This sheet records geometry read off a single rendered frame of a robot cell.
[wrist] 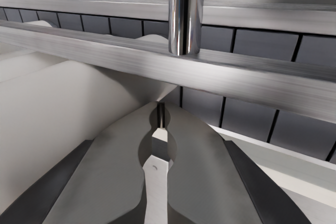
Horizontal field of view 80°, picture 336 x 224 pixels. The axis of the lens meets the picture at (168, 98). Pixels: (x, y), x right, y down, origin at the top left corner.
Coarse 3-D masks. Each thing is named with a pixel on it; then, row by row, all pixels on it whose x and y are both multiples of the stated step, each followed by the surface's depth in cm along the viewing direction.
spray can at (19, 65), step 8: (16, 56) 13; (24, 56) 13; (32, 56) 13; (40, 56) 13; (48, 56) 13; (56, 56) 14; (0, 64) 12; (8, 64) 12; (16, 64) 12; (24, 64) 12; (32, 64) 12; (40, 64) 13; (48, 64) 13; (0, 72) 11; (8, 72) 11; (16, 72) 12; (24, 72) 12; (0, 80) 11
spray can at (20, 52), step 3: (15, 51) 17; (18, 51) 17; (21, 51) 17; (24, 51) 17; (27, 51) 17; (30, 51) 17; (33, 51) 18; (0, 54) 17; (3, 54) 16; (6, 54) 16; (9, 54) 16; (12, 54) 16; (15, 54) 17; (18, 54) 17; (21, 54) 17; (0, 57) 16; (3, 57) 16; (6, 57) 16; (9, 57) 16
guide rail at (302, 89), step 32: (0, 32) 13; (32, 32) 11; (64, 32) 11; (96, 64) 10; (128, 64) 9; (160, 64) 8; (192, 64) 7; (224, 64) 6; (256, 64) 6; (288, 64) 6; (256, 96) 6; (288, 96) 6; (320, 96) 5
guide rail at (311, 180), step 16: (160, 128) 16; (240, 144) 15; (256, 144) 15; (256, 160) 13; (272, 160) 13; (288, 160) 13; (304, 160) 13; (272, 176) 13; (288, 176) 12; (304, 176) 12; (320, 176) 12; (304, 192) 12; (320, 192) 12
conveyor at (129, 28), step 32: (96, 32) 20; (128, 32) 18; (160, 32) 16; (224, 32) 14; (256, 32) 13; (288, 32) 15; (320, 64) 12; (192, 96) 18; (224, 96) 17; (224, 128) 17; (256, 128) 16; (288, 128) 15; (320, 128) 13
